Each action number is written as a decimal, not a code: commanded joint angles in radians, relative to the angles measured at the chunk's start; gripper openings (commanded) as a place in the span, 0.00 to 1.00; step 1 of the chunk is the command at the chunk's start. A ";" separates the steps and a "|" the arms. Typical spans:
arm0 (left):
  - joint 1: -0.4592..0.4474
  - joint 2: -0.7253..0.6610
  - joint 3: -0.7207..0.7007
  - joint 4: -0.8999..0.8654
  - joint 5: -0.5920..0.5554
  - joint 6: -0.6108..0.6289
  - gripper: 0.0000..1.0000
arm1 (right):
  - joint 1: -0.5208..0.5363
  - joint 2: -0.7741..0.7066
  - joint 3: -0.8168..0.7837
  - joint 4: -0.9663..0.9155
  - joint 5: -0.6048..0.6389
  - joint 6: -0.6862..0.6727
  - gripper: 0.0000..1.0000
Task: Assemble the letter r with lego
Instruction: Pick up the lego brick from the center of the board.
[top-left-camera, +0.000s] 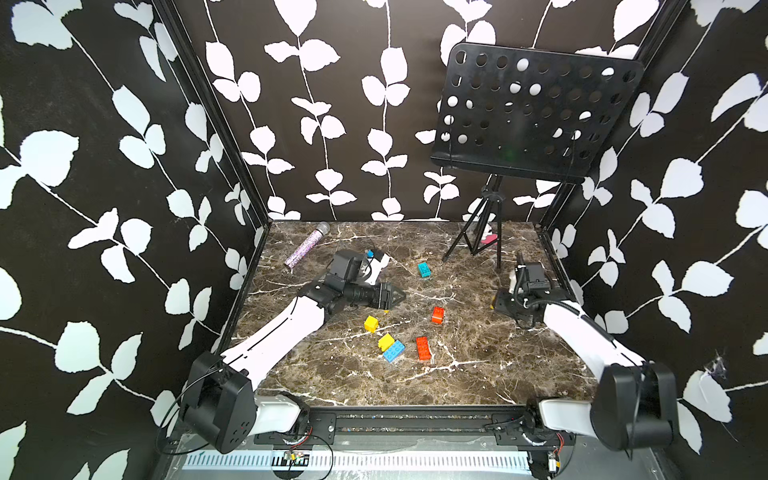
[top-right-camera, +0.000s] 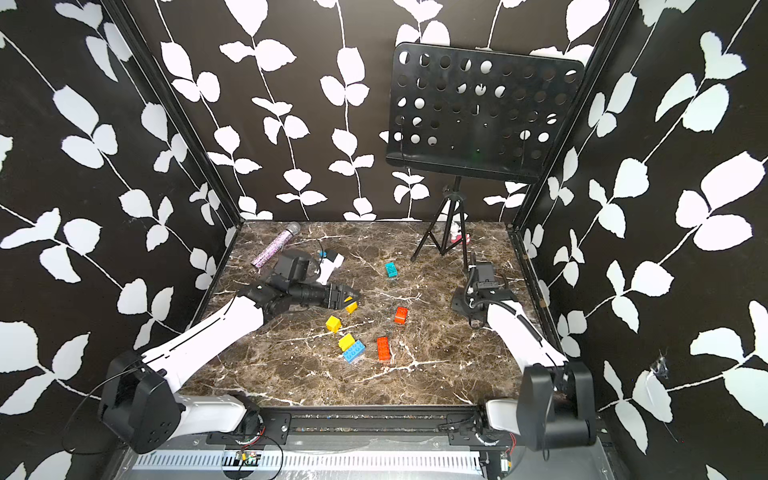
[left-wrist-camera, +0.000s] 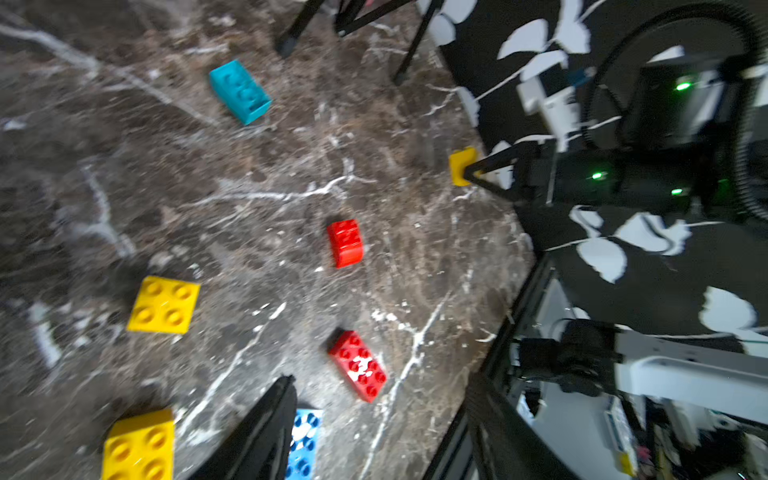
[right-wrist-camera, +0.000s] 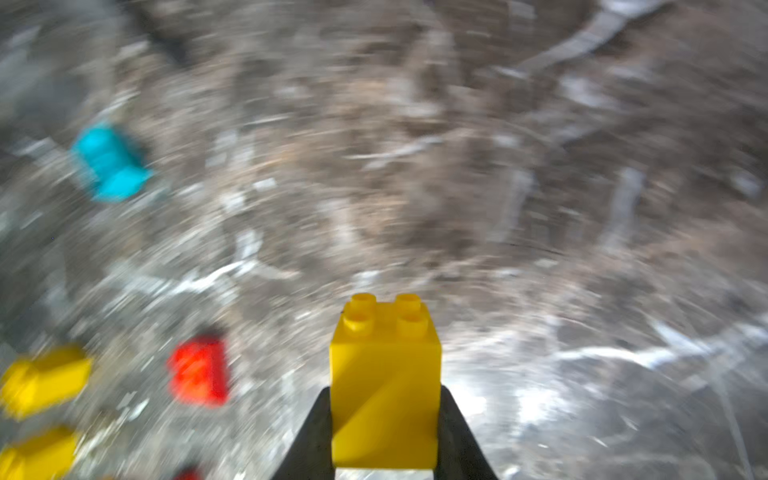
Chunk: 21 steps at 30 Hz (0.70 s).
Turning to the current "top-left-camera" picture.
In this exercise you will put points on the long red lego brick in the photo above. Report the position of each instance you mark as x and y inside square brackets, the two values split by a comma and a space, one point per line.
[423, 349]

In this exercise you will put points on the small yellow lego brick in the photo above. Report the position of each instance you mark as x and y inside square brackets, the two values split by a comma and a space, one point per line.
[371, 324]

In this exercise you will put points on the yellow lego brick beside blue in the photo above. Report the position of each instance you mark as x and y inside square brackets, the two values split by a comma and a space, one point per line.
[385, 342]

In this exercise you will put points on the small red lego brick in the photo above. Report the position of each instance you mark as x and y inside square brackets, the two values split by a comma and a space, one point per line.
[438, 315]

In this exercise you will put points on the black perforated music stand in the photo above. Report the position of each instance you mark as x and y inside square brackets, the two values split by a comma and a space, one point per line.
[527, 113]

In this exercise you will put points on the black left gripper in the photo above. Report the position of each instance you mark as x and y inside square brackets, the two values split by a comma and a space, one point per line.
[383, 301]

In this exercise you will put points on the purple rhinestone microphone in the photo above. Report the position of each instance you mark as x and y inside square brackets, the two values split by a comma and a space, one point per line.
[308, 244]

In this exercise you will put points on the light blue lego brick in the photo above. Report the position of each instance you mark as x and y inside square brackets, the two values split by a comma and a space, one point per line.
[394, 351]

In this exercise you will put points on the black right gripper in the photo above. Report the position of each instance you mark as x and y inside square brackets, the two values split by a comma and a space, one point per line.
[499, 302]

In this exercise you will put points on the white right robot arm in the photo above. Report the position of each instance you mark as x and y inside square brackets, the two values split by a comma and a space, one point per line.
[634, 405]

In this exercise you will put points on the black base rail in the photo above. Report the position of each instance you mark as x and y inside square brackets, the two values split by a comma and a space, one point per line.
[508, 425]

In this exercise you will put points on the teal lego brick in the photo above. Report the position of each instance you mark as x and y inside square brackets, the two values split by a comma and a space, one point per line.
[424, 270]

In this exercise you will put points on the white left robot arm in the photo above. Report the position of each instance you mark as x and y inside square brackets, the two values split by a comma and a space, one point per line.
[220, 404]

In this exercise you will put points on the white perforated strip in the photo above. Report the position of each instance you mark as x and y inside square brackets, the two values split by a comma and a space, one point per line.
[322, 461]

